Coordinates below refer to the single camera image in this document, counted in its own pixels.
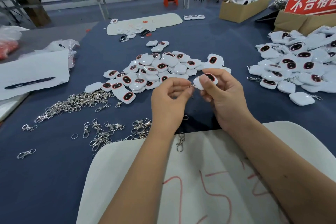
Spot person's left forearm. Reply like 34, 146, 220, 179
99, 127, 182, 224

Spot white foam board red marks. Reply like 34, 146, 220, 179
76, 121, 336, 224

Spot person's right forearm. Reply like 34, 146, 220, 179
231, 117, 336, 224

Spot person's left hand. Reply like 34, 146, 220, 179
151, 78, 195, 135

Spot white paper sheet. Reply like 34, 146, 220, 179
0, 49, 70, 101

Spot black pen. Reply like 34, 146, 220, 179
4, 77, 56, 90

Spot white tag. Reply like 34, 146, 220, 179
192, 72, 219, 91

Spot long white foam board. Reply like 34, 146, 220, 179
106, 13, 183, 36

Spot person's right hand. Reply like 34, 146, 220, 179
198, 68, 254, 133

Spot flat brown cardboard box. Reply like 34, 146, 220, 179
273, 9, 336, 35

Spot white plastic bag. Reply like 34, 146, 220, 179
0, 25, 29, 42

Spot orange bag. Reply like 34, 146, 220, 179
0, 40, 21, 60

